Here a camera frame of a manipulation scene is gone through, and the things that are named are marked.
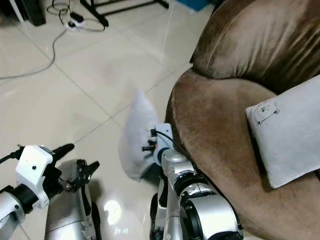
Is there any white furniture leg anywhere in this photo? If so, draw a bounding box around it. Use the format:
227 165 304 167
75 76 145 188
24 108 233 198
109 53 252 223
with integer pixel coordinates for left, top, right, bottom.
7 0 26 24

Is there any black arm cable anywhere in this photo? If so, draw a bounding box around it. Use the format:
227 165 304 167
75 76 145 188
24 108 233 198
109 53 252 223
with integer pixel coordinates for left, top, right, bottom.
0 151 24 165
155 130 192 162

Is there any black slanted stand leg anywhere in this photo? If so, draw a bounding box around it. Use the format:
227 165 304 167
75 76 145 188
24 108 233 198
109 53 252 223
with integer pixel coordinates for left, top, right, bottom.
210 0 226 14

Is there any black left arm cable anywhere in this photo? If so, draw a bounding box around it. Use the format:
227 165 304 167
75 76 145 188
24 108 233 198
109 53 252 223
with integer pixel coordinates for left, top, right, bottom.
0 151 24 165

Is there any blue object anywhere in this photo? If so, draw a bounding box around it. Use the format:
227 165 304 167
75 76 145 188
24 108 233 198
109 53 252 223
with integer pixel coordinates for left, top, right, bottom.
177 0 212 12

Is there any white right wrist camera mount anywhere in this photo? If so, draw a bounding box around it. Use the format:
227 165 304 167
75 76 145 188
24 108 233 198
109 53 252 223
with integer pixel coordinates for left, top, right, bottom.
155 123 175 165

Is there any black box-shaped object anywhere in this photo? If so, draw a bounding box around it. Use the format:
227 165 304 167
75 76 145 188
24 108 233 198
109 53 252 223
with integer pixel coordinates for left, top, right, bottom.
25 0 47 27

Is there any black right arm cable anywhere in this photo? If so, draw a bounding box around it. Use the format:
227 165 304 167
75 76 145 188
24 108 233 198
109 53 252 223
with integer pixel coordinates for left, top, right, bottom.
155 130 192 162

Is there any black coiled floor cable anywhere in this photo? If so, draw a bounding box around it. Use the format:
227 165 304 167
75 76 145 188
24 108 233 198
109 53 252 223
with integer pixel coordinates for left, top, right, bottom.
47 0 107 33

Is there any brown fabric sofa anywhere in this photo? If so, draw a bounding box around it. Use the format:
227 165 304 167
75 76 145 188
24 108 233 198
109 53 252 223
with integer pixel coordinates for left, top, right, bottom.
167 0 320 240

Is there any white power strip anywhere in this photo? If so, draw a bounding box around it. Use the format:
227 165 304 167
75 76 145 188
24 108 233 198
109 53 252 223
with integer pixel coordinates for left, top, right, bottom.
67 12 87 31

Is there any brown sofa back cushion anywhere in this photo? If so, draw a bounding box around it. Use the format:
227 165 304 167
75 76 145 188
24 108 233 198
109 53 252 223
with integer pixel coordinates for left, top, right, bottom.
190 0 320 96

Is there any plain grey pillow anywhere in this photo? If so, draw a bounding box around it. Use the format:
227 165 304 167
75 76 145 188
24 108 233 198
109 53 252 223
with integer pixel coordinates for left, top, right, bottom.
119 89 163 182

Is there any white floor cable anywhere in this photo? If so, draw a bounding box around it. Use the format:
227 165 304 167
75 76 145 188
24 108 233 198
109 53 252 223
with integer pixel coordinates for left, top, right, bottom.
0 27 73 81

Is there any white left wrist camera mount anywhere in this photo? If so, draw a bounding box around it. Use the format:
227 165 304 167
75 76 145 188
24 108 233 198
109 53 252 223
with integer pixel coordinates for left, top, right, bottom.
16 145 54 196

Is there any grey pillow with stitched label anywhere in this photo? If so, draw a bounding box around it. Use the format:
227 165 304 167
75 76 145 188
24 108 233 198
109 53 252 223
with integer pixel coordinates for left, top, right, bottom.
245 75 320 189

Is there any silver left robot leg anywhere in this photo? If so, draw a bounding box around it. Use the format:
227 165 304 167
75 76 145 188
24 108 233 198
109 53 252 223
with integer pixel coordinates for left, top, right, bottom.
44 192 104 240

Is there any black metal stand frame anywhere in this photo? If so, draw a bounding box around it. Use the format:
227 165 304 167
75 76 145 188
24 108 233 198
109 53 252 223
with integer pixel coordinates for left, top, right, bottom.
80 0 170 27

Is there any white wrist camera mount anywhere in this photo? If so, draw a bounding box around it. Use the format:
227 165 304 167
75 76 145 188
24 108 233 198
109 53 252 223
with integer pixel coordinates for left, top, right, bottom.
155 123 175 165
16 145 54 196

